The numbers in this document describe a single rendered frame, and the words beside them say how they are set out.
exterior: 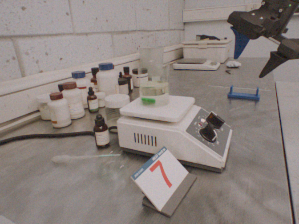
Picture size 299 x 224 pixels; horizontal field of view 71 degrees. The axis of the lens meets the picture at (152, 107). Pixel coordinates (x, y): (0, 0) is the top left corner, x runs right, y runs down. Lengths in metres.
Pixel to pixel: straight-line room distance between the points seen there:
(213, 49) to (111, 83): 0.93
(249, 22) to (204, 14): 1.39
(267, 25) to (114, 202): 0.39
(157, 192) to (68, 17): 0.69
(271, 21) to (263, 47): 1.39
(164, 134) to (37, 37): 0.55
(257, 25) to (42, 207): 0.46
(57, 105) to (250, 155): 0.45
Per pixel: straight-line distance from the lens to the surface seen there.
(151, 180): 0.31
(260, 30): 0.45
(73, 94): 0.61
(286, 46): 0.47
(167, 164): 0.34
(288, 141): 0.52
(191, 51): 1.52
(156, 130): 0.37
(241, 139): 0.49
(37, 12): 0.78
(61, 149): 0.48
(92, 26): 0.93
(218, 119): 0.42
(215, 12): 1.81
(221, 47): 1.48
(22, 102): 0.68
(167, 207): 0.31
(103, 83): 0.71
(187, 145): 0.36
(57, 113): 0.58
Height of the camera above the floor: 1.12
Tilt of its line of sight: 20 degrees down
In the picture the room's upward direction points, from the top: 3 degrees counter-clockwise
